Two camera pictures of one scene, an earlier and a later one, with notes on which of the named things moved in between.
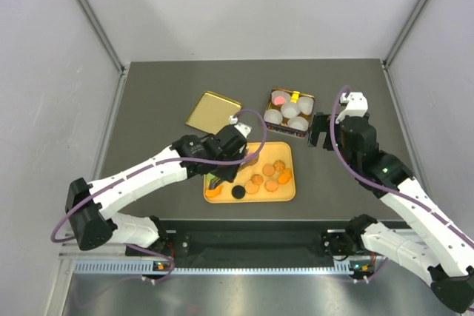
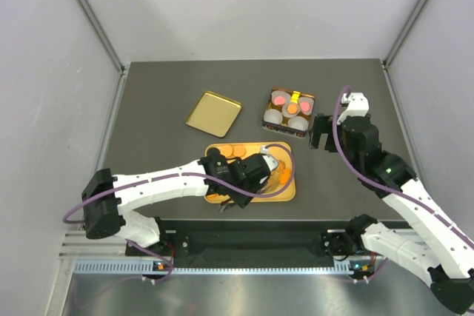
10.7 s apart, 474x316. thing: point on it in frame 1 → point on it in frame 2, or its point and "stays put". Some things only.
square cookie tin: x=289 y=112 stays put
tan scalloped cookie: x=271 y=186 → x=292 y=109
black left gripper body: x=226 y=172 → x=241 y=197
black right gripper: x=320 y=124 stays put
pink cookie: x=279 y=101 stays put
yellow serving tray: x=269 y=178 stays put
